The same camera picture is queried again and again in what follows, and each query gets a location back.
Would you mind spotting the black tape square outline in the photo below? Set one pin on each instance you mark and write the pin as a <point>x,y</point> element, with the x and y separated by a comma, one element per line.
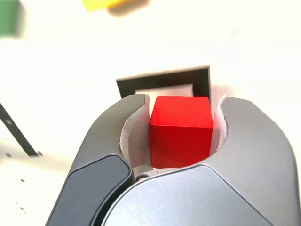
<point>200,75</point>

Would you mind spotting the red cube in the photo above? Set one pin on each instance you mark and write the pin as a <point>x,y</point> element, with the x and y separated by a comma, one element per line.
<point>181,131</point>

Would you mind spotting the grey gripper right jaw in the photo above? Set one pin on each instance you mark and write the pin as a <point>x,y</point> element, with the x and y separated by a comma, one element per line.
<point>211,195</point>

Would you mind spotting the black tape strip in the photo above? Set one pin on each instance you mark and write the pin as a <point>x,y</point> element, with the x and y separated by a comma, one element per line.
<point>16,131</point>

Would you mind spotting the green cube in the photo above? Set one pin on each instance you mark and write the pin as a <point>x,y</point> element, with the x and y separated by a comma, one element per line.
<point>8,16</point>

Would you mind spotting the yellow cube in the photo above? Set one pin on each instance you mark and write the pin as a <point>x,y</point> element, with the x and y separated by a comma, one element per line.
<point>98,4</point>

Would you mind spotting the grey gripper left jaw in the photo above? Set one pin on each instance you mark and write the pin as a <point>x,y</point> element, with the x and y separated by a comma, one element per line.
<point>98,179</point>

